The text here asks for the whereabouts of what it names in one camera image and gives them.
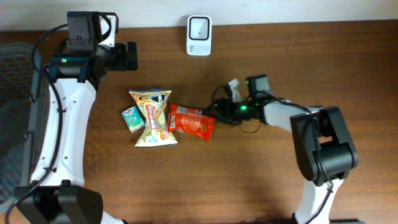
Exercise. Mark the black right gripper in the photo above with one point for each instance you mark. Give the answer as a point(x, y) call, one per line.
point(228, 103)

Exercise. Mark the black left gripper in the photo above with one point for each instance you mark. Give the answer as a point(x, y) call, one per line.
point(123, 62)

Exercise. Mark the red snack bag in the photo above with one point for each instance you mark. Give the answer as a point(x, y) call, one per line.
point(190, 121)

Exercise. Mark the yellow snack bag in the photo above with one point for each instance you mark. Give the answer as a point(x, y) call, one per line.
point(151, 104)

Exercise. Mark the teal tissue pack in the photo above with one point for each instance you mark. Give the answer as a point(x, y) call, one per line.
point(133, 119)

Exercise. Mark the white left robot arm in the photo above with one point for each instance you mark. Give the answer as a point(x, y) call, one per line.
point(57, 193)

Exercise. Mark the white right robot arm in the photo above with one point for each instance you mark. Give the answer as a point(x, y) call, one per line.
point(324, 148)

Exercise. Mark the white barcode scanner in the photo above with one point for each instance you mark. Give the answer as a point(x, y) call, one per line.
point(199, 35)

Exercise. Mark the grey plastic mesh basket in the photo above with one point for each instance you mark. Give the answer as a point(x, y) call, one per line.
point(24, 113)

